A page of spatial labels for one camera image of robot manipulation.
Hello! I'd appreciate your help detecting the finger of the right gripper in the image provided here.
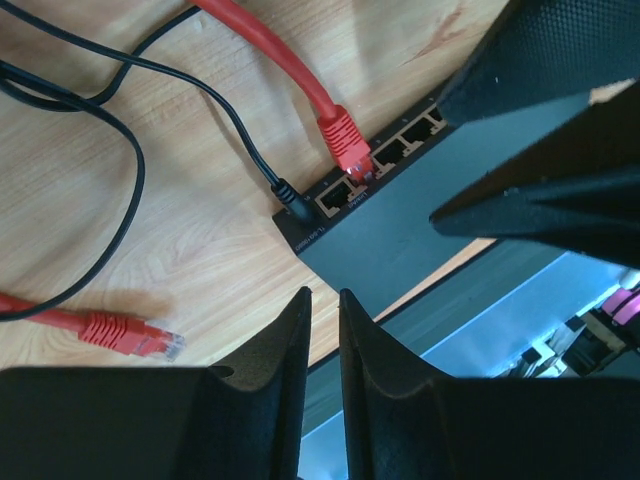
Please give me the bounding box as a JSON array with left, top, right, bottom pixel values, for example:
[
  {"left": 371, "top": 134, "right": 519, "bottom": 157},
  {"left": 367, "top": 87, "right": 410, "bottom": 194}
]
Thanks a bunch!
[
  {"left": 438, "top": 0, "right": 639, "bottom": 125},
  {"left": 430, "top": 84, "right": 639, "bottom": 268}
]

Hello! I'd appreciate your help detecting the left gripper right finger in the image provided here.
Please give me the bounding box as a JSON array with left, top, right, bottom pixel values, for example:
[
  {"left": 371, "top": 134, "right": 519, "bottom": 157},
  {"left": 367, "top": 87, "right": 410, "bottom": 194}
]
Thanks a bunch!
[{"left": 339, "top": 290, "right": 639, "bottom": 479}]

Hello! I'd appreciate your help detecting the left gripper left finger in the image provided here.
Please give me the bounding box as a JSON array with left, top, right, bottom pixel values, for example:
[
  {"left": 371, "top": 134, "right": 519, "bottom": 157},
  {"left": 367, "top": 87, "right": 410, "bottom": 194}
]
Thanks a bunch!
[{"left": 1, "top": 287, "right": 312, "bottom": 479}]

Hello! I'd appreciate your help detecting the red ethernet cable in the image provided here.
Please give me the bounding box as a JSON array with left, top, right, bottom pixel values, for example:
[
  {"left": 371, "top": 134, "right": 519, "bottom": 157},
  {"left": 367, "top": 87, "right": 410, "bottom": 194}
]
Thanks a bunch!
[
  {"left": 187, "top": 0, "right": 376, "bottom": 181},
  {"left": 29, "top": 309, "right": 186, "bottom": 361}
]

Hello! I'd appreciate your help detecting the thin black power cable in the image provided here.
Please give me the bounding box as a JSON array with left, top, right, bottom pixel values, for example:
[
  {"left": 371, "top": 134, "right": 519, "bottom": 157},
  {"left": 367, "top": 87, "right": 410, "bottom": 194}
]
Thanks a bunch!
[{"left": 0, "top": 0, "right": 319, "bottom": 321}]

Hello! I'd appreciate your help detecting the red ethernet cable loose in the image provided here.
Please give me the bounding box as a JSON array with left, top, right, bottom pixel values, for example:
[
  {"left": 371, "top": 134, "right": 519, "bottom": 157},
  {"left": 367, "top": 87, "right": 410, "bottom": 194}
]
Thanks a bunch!
[{"left": 29, "top": 309, "right": 186, "bottom": 361}]

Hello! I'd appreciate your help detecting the black network switch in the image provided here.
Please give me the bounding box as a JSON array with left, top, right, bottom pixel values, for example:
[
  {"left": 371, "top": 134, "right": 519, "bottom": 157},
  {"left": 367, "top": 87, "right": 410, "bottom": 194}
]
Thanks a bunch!
[{"left": 272, "top": 97, "right": 506, "bottom": 319}]

